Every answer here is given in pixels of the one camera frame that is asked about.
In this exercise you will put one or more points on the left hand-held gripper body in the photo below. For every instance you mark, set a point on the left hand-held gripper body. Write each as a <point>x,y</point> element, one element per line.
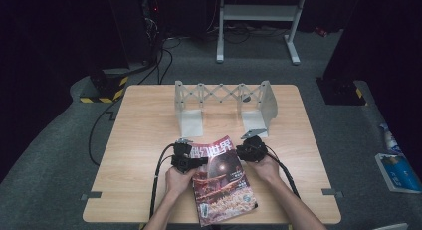
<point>181,158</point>

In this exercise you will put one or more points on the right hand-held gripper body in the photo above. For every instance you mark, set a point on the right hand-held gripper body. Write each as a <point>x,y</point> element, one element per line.
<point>254,149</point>

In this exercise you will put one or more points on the expandable grey metal book rack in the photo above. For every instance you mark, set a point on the expandable grey metal book rack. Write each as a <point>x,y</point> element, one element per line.
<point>191,123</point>

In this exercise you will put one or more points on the red illustrated magazine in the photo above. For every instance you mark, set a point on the red illustrated magazine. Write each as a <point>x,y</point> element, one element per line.
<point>225,190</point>

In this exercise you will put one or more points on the person's right hand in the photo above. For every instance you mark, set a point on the person's right hand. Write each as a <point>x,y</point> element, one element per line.
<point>265,170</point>

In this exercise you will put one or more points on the person's left hand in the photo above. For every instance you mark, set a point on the person's left hand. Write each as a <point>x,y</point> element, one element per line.
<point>179,182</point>

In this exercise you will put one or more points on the black box with hazard stripes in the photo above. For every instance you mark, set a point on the black box with hazard stripes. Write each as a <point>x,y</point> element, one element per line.
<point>341,92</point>
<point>106,85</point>

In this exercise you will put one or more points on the dark equipment rack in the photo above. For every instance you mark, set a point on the dark equipment rack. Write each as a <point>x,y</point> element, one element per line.
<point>151,27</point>

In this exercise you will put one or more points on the small red object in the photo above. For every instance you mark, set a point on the small red object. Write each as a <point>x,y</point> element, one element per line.
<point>320,31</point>

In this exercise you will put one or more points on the blue and white packet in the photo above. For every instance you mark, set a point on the blue and white packet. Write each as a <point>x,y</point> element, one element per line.
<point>390,140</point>

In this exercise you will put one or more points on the white metal stand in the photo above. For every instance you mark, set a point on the white metal stand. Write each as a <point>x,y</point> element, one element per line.
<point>258,12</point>

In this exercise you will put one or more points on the blue white package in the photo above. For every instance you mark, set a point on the blue white package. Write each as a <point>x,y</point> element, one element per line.
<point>398,173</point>

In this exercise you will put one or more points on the white flat object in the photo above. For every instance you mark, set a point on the white flat object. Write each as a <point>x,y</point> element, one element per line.
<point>391,227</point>

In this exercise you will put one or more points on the grey table bracket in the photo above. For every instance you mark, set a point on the grey table bracket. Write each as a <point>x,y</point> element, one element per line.
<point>91,195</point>
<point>332,192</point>

